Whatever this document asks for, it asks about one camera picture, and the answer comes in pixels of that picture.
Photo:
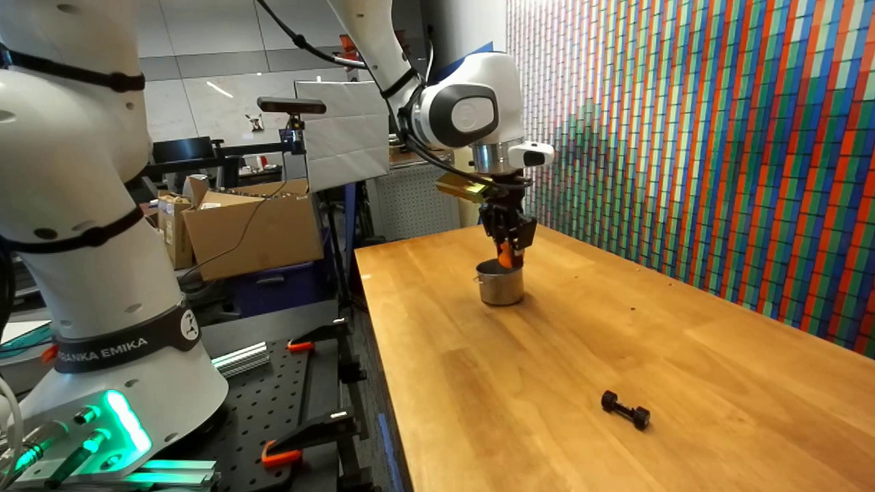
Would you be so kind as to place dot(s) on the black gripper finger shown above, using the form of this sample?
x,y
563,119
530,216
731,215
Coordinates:
x,y
519,236
489,233

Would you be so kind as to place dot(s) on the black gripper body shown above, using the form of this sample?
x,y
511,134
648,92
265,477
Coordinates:
x,y
504,193

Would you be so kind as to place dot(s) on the orange rubber duck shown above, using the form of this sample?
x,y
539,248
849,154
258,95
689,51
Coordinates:
x,y
504,253

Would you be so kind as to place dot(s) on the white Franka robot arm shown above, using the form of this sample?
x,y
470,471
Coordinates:
x,y
85,264

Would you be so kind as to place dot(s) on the small steel pot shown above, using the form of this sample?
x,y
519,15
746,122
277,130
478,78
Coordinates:
x,y
502,289

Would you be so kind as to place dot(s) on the brass coloured cylinder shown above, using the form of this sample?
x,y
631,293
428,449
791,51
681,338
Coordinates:
x,y
462,189

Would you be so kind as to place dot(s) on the grey cabinet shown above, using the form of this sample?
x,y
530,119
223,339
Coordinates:
x,y
414,207

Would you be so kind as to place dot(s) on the black stand pole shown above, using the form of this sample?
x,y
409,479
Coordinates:
x,y
346,290

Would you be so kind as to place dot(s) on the white paper board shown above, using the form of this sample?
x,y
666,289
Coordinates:
x,y
351,137

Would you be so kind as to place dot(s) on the small black dumbbell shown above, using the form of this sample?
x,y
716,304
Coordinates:
x,y
625,412

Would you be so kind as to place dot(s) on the blue crate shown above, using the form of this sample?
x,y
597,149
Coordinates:
x,y
273,290

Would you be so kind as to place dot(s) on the brown cardboard box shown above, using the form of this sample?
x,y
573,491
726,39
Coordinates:
x,y
249,233

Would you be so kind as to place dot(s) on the silver aluminium extrusion bar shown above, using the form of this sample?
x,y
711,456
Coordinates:
x,y
242,360

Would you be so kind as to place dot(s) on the black perforated breadboard plate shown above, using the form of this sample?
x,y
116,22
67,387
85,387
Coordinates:
x,y
262,406

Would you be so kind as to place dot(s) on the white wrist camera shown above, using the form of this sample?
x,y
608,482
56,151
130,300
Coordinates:
x,y
534,154

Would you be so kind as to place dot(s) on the black camera bar on stand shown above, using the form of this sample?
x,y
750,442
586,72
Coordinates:
x,y
290,104

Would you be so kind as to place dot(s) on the green lit robot base mount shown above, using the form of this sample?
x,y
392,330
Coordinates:
x,y
100,446

